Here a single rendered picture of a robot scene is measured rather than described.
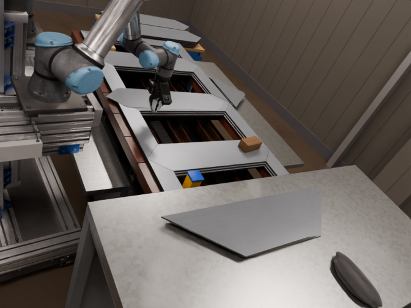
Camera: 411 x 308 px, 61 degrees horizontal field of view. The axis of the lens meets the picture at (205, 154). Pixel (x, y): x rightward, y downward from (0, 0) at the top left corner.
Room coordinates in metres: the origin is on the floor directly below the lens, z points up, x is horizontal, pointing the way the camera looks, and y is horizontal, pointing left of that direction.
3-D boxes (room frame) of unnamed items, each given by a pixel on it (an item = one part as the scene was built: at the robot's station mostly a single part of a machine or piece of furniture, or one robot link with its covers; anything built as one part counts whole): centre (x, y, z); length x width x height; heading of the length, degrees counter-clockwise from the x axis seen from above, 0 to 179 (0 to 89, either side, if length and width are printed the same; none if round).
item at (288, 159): (2.22, -0.07, 0.74); 1.20 x 0.26 x 0.03; 44
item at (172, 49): (1.46, 0.33, 1.20); 0.09 x 0.08 x 0.11; 158
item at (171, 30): (2.67, 0.79, 0.82); 0.80 x 0.40 x 0.06; 134
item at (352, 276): (0.81, -0.60, 1.07); 0.20 x 0.10 x 0.03; 44
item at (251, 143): (1.61, -0.20, 0.87); 0.12 x 0.06 x 0.05; 144
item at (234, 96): (2.32, 0.03, 0.77); 0.45 x 0.20 x 0.04; 44
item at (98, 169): (1.55, 0.77, 0.67); 1.30 x 0.20 x 0.03; 44
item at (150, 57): (1.38, 0.39, 1.20); 0.11 x 0.11 x 0.08; 68
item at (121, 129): (1.48, 0.55, 0.80); 1.62 x 0.04 x 0.06; 44
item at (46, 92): (1.07, 0.64, 1.09); 0.15 x 0.15 x 0.10
